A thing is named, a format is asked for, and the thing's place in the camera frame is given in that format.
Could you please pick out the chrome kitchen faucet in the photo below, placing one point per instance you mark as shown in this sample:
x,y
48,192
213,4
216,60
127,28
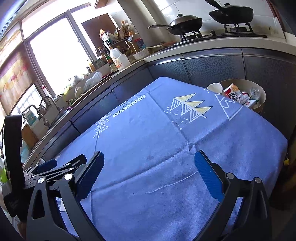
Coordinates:
x,y
42,110

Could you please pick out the wooden cutting board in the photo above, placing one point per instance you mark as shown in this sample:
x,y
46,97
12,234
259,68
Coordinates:
x,y
29,136

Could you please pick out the blue patterned tablecloth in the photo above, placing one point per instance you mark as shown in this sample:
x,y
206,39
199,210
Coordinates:
x,y
149,187

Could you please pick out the pink white paper cup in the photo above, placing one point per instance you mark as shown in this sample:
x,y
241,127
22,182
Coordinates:
x,y
216,88

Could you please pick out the grey kitchen cabinets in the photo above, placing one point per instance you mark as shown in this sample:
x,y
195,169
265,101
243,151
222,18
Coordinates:
x,y
273,70

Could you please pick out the gas stove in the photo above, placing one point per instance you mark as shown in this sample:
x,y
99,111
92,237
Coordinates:
x,y
229,32

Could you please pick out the black wok with lid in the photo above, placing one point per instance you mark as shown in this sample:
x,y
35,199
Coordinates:
x,y
181,25

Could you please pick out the black frying pan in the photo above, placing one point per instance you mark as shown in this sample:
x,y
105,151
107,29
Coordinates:
x,y
230,14

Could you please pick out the clear plastic water bottle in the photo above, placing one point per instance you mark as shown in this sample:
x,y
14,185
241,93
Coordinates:
x,y
255,93

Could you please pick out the white oil jug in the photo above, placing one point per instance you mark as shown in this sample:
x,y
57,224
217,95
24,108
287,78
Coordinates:
x,y
120,60

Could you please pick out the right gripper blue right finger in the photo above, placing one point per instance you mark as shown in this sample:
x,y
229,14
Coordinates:
x,y
253,221

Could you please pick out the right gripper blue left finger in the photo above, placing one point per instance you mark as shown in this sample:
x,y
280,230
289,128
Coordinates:
x,y
55,211

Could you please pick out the red white noodle snack bag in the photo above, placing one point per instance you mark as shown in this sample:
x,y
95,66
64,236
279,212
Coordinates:
x,y
233,92

